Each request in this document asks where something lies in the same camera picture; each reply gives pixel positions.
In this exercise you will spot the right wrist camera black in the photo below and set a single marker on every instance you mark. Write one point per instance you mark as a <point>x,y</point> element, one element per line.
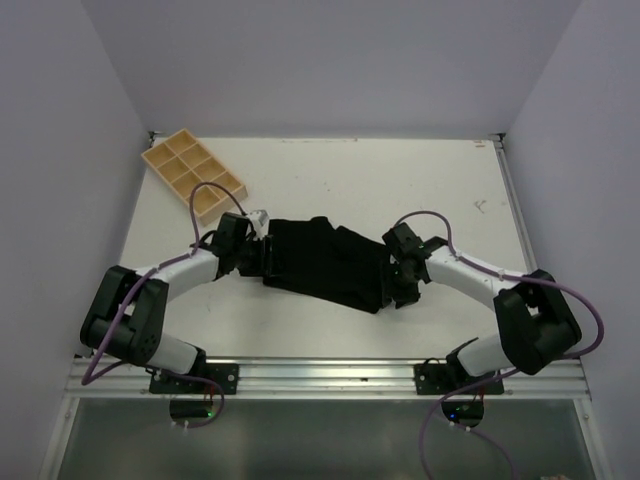
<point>401,240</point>

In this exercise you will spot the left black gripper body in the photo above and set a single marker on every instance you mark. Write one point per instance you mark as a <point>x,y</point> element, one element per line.
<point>249,257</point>

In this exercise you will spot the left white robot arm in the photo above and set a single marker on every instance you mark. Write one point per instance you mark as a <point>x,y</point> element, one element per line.
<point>126,317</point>

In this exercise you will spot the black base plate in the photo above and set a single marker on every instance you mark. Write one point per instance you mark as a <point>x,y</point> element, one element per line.
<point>440,379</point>
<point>214,378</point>

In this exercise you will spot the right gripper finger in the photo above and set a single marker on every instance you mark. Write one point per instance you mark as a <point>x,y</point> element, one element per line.
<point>389,298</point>
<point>389,271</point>

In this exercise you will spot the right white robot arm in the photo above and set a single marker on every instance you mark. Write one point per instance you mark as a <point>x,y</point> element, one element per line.
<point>535,323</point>

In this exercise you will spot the black underwear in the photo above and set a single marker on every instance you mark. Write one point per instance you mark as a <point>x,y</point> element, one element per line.
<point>336,264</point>

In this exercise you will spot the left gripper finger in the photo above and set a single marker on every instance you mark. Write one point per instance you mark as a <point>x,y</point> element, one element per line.
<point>267,250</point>
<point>267,277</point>

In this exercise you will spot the wooden compartment tray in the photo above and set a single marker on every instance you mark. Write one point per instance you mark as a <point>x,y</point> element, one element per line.
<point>182,161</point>

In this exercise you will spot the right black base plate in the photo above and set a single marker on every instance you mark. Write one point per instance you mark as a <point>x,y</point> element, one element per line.
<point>440,379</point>

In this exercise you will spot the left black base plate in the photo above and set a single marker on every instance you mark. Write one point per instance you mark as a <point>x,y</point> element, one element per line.
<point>214,378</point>

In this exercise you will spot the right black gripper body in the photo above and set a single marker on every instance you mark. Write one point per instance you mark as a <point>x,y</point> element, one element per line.
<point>408,287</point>

